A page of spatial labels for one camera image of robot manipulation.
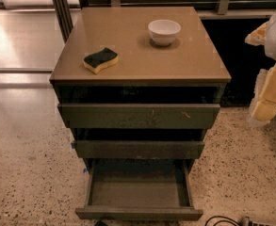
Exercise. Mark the brown drawer cabinet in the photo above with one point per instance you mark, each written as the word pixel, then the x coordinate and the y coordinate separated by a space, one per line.
pixel 188 71

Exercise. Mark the yellow green sponge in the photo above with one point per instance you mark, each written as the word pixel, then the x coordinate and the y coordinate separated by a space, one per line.
pixel 101 60

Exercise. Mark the drawer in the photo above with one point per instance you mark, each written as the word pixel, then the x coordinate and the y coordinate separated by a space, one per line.
pixel 139 116
pixel 138 149
pixel 132 189

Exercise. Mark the white ceramic bowl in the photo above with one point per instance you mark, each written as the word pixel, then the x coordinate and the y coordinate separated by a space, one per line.
pixel 163 32

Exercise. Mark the grey power strip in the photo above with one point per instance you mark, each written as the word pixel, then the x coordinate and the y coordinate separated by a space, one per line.
pixel 246 221

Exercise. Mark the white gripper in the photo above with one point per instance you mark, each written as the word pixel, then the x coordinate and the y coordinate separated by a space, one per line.
pixel 262 108

